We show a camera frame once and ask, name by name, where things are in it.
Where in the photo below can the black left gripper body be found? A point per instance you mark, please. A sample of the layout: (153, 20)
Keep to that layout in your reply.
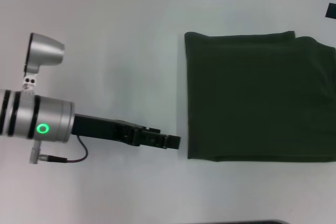
(105, 129)

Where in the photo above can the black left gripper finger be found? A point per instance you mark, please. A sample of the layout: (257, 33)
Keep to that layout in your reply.
(157, 140)
(153, 129)

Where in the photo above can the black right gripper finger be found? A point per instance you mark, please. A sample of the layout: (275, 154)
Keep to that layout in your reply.
(331, 11)

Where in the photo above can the dark green FREE! t-shirt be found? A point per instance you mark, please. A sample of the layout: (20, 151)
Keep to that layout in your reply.
(257, 95)

